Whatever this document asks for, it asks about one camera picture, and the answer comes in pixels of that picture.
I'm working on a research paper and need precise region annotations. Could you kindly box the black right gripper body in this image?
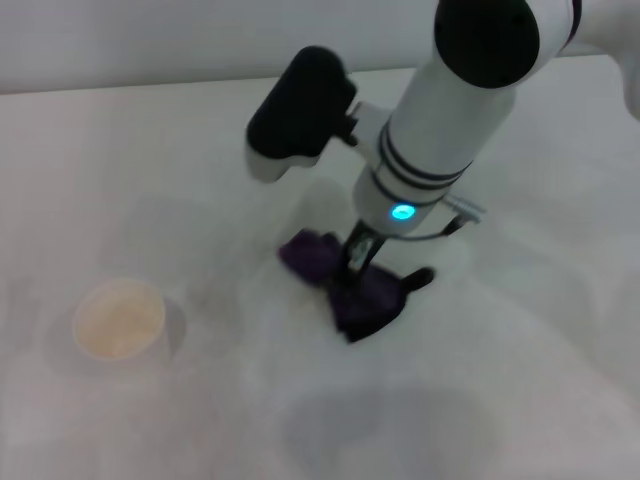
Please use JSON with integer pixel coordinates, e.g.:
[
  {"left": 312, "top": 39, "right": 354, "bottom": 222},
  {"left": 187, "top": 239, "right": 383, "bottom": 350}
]
[{"left": 344, "top": 223, "right": 387, "bottom": 274}]

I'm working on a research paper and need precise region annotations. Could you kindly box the purple rag with black trim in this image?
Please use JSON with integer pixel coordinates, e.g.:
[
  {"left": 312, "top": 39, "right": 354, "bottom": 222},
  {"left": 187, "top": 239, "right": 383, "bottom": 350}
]
[{"left": 278, "top": 228, "right": 435, "bottom": 345}]

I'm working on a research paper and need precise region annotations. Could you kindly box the white paper cup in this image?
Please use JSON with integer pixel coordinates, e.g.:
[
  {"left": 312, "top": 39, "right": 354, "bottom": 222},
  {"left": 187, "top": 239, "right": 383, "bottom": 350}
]
[{"left": 71, "top": 278, "right": 175, "bottom": 369}]

